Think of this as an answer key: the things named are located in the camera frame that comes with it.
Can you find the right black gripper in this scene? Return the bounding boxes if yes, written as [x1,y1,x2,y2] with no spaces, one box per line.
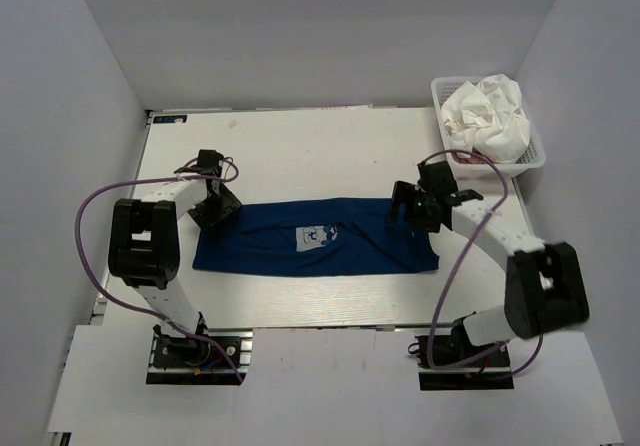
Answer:
[384,181,441,233]

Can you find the pink t shirt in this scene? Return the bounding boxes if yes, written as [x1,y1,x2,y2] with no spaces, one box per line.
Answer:
[452,151,495,165]

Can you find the blue t shirt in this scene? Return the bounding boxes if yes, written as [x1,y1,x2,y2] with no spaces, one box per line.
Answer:
[192,198,439,277]

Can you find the white t shirt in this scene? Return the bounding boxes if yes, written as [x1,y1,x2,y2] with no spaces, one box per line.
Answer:
[441,74,531,164]

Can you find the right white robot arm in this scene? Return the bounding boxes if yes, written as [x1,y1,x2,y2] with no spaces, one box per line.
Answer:
[387,161,590,365]

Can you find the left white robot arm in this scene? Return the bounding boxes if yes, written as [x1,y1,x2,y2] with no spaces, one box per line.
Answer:
[108,150,242,365]

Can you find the blue table label sticker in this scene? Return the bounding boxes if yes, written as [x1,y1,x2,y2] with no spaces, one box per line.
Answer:
[152,114,188,124]

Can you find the white plastic basket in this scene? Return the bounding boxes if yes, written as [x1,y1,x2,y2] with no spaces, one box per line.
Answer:
[431,76,546,180]

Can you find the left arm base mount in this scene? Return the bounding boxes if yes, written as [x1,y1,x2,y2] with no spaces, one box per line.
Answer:
[146,326,253,386]

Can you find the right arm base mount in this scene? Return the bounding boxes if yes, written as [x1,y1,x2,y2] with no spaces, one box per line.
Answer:
[407,333,514,392]

